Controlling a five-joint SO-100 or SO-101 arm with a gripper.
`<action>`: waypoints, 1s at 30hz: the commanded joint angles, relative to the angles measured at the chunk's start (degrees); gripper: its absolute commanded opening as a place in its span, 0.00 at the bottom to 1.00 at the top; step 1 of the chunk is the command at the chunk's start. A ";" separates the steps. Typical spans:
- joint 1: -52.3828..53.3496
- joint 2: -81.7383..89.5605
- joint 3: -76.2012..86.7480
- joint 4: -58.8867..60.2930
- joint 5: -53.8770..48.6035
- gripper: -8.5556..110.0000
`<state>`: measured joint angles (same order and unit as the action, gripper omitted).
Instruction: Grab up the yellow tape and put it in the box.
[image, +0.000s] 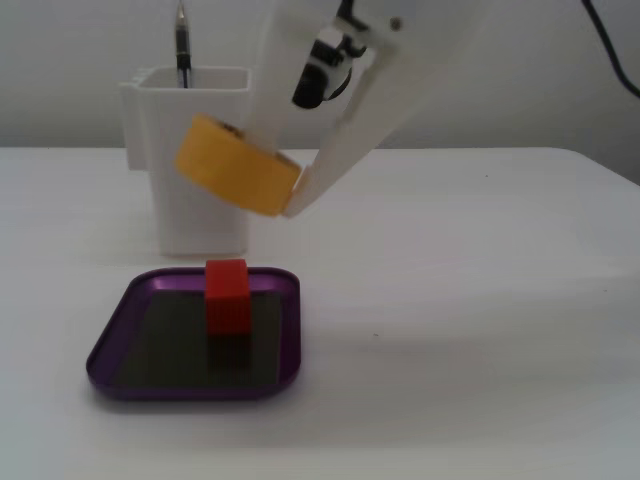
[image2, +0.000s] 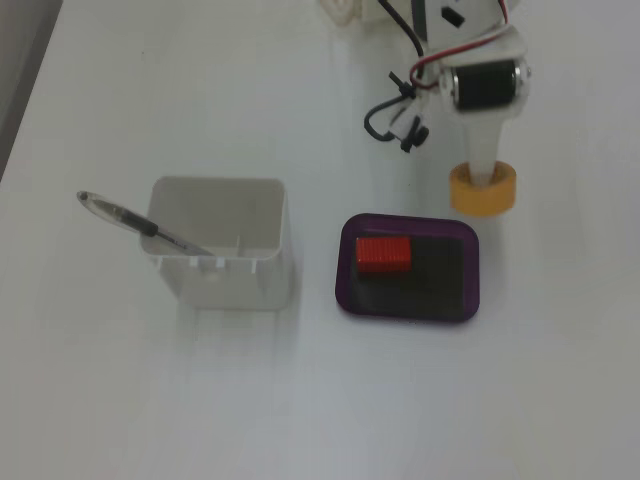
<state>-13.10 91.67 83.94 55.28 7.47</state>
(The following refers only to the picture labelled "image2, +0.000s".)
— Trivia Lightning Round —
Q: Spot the yellow tape roll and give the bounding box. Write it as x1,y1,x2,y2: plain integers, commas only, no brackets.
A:
449,160,519,219

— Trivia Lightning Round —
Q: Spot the black ballpoint pen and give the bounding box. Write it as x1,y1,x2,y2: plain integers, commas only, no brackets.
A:
76,190,217,258

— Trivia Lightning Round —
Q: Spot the white plastic box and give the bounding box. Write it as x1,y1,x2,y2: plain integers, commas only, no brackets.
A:
138,175,292,312

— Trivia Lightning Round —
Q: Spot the red black servo cable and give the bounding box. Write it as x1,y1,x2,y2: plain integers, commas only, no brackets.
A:
408,0,517,89

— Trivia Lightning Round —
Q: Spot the red block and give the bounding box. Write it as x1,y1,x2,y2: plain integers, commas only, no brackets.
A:
354,236,413,274

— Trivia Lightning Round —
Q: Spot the purple metal tray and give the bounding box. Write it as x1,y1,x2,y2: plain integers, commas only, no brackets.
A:
333,213,483,328

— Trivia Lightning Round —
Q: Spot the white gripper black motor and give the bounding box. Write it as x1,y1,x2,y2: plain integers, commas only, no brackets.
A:
439,25,531,188

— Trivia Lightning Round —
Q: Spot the black cable with zip ties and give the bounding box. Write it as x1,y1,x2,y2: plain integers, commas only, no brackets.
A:
363,0,431,155

